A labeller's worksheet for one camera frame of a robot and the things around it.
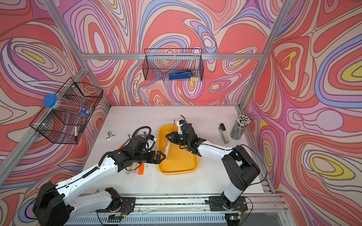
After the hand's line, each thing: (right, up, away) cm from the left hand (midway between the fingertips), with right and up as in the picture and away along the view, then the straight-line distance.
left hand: (162, 157), depth 78 cm
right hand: (+2, +8, +7) cm, 11 cm away
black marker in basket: (-44, +12, -6) cm, 46 cm away
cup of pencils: (+49, +15, +13) cm, 52 cm away
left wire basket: (-52, +18, -3) cm, 55 cm away
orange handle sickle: (-14, -10, +6) cm, 18 cm away
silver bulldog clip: (-41, +9, +23) cm, 48 cm away
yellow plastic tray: (+9, -5, +10) cm, 15 cm away
